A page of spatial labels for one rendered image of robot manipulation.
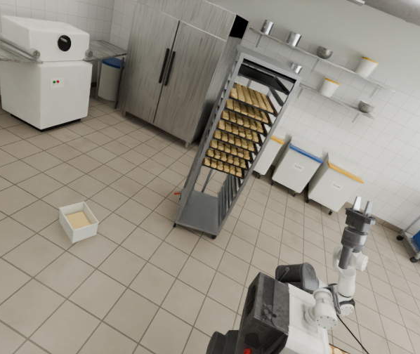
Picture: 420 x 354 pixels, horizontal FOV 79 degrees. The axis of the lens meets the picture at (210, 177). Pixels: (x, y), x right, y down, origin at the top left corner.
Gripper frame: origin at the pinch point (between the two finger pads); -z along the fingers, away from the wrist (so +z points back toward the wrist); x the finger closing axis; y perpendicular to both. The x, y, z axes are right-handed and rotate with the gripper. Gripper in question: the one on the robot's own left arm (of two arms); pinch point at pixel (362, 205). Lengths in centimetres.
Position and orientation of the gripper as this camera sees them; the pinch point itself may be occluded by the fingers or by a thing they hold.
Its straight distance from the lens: 121.2
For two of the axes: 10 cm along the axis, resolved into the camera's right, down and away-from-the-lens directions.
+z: -1.1, 9.7, 2.2
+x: 3.1, 2.5, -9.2
